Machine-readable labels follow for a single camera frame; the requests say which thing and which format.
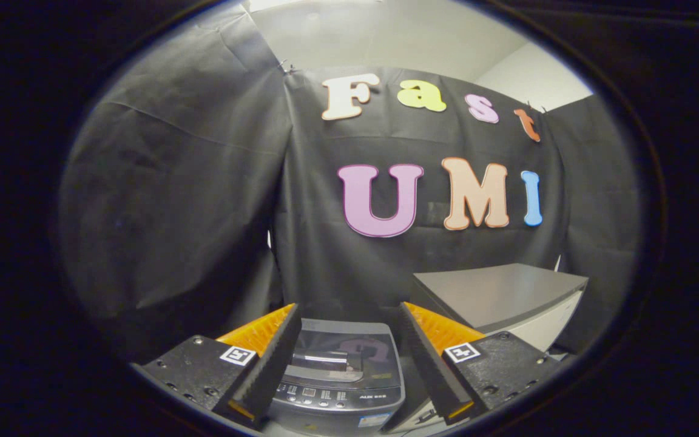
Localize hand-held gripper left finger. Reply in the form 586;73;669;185
133;303;303;429

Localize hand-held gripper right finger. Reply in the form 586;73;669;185
399;302;567;425

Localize grey washing machine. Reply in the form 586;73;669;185
268;317;406;436

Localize grey cabinet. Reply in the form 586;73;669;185
383;263;589;433

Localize black backdrop cloth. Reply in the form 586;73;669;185
58;3;644;365

